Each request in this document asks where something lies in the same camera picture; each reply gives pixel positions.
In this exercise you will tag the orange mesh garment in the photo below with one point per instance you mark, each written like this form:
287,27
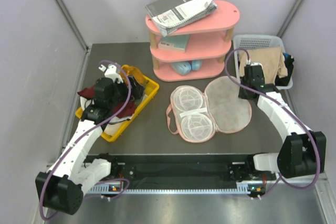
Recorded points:
135,73

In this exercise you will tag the pink three-tier shelf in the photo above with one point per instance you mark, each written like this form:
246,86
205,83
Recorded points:
210,41

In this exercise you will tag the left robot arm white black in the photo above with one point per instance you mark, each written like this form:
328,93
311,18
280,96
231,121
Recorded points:
63,187

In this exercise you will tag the grey plastic basket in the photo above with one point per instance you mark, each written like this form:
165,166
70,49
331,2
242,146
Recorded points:
252,41

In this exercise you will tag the grey cable duct rail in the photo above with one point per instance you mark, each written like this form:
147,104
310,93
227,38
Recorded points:
238,189

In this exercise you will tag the yellow plastic tray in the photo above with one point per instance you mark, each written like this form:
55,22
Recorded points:
147,90

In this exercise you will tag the floral mesh laundry bag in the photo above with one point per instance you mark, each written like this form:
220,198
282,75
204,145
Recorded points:
199,115

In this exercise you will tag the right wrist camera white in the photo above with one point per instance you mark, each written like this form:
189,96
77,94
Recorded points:
252,63

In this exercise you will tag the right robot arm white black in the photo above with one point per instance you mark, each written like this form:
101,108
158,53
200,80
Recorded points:
303,150

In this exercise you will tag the maroon red bra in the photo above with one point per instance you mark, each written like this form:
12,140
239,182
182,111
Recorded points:
128,107

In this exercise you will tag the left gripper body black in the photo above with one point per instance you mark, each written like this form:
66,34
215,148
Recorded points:
121,94

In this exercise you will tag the light blue slippers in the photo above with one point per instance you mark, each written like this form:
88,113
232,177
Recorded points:
185,67

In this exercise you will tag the black garment in basket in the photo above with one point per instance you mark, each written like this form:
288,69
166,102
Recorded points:
284,81

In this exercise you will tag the beige folded garment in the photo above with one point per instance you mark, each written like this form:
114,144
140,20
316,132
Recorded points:
272,61

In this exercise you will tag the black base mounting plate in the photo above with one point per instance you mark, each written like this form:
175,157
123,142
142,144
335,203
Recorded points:
186,171

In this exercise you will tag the grey spiral notebook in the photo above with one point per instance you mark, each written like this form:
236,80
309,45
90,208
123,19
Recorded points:
170,15

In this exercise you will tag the teal book on shelf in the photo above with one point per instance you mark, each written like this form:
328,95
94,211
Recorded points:
174,43

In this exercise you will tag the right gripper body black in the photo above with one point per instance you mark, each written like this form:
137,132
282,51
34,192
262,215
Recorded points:
243,82

